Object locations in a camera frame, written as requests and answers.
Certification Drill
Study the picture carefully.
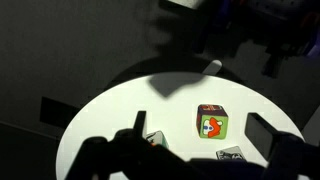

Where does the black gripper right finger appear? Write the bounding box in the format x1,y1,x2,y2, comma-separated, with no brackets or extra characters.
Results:
244,112,292,163

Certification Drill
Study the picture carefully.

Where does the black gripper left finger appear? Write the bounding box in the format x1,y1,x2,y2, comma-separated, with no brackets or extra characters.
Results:
132,110,148,138

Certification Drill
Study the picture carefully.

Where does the black white teal toy cube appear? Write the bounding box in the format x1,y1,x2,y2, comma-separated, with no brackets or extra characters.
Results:
145,130,170,150

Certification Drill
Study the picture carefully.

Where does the blue checker pattern toy cube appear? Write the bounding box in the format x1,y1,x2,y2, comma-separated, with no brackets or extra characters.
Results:
215,145,248,162

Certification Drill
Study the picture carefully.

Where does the purple orange bar clamp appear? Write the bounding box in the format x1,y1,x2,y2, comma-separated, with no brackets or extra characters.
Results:
261,9,320,78

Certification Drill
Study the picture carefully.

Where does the white table pedestal base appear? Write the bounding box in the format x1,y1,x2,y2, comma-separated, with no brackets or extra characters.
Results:
202,59,223,76

